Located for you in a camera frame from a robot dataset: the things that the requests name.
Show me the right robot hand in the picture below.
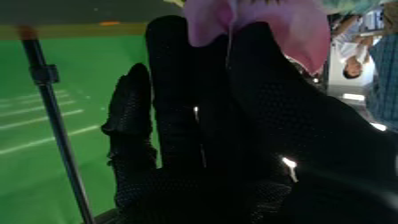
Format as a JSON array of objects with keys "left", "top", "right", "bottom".
[{"left": 100, "top": 14, "right": 398, "bottom": 224}]

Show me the pink flower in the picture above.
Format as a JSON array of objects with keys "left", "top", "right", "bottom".
[{"left": 182, "top": 0, "right": 333, "bottom": 77}]

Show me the person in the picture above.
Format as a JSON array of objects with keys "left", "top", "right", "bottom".
[{"left": 329, "top": 13, "right": 383, "bottom": 81}]

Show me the black stand pole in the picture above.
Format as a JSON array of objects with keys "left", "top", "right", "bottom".
[{"left": 17, "top": 26, "right": 98, "bottom": 224}]

